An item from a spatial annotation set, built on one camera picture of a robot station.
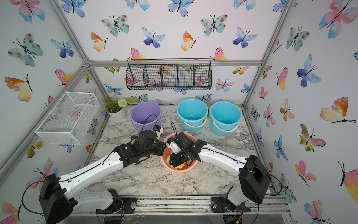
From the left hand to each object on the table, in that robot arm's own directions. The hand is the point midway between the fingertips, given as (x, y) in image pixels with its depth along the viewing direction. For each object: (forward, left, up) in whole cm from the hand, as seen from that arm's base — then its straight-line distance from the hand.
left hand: (168, 145), depth 77 cm
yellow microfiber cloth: (-12, -6, 0) cm, 13 cm away
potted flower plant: (+33, +40, -5) cm, 52 cm away
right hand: (-8, -1, -5) cm, 9 cm away
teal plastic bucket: (+35, -16, -15) cm, 42 cm away
